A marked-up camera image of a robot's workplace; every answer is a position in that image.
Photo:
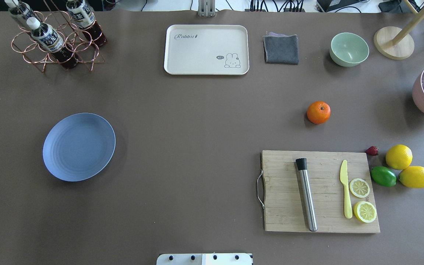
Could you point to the orange fruit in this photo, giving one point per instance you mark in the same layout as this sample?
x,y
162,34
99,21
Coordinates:
x,y
318,112

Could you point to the blue round plate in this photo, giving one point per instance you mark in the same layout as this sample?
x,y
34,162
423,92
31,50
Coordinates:
x,y
79,147

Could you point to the cream rabbit tray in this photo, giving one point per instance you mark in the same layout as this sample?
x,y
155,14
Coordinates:
x,y
206,50

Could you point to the steel muddler black tip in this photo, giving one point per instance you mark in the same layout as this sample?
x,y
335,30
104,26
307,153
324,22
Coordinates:
x,y
306,189

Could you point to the bamboo cutting board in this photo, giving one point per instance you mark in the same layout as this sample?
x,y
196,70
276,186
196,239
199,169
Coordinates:
x,y
283,198

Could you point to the grey folded cloth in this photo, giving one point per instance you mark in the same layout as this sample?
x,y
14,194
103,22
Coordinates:
x,y
281,49

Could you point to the lemon half upper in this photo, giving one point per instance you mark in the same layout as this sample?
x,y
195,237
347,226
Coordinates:
x,y
359,188

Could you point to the lemon half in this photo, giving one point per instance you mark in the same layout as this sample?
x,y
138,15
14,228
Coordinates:
x,y
365,211
359,188

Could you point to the yellow plastic knife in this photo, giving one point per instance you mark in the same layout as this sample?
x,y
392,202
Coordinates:
x,y
346,193

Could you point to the green bowl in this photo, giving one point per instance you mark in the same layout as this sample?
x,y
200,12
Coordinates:
x,y
348,49

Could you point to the red strawberry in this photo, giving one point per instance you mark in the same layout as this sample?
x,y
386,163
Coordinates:
x,y
372,151

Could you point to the lemon half lower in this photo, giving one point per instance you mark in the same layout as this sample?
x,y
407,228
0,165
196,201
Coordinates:
x,y
365,211

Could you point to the tea bottle right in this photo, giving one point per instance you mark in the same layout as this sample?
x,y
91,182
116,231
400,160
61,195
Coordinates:
x,y
85,20

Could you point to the tea bottle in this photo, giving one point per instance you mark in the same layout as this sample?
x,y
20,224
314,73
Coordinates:
x,y
85,20
20,11
50,40

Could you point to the green lime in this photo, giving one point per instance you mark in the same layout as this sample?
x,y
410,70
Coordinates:
x,y
383,176

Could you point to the yellow lemon upper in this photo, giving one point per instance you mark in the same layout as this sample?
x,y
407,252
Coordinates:
x,y
399,157

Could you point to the yellow lemon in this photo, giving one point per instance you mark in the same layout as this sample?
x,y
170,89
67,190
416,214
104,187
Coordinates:
x,y
399,157
412,177

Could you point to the tea bottle front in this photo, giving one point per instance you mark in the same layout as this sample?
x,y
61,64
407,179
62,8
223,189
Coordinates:
x,y
50,40

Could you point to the wooden stand round base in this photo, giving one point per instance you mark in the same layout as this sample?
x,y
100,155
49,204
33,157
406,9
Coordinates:
x,y
396,43

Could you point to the yellow lemon lower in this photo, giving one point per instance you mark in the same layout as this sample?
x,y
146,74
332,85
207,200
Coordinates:
x,y
412,177

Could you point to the tea bottle left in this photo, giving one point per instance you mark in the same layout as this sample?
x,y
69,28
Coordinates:
x,y
20,11

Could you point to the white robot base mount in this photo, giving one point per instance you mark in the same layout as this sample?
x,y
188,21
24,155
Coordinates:
x,y
206,259

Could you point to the copper wire bottle rack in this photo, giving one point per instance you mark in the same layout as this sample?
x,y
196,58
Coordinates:
x,y
60,19

